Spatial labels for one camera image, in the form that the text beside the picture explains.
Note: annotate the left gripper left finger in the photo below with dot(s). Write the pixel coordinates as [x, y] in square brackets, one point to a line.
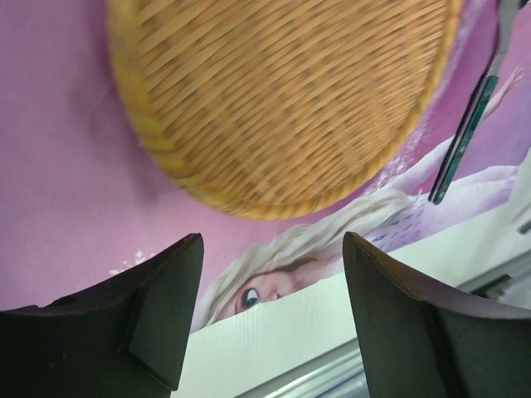
[124, 337]

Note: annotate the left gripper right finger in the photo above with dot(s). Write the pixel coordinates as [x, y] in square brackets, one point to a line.
[419, 337]

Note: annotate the purple printed cloth placemat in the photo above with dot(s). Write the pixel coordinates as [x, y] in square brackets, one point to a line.
[81, 201]

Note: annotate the metal spoon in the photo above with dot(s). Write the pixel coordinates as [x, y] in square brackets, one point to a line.
[506, 11]

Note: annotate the round orange woven plate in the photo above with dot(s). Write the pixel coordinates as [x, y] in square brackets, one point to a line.
[272, 110]

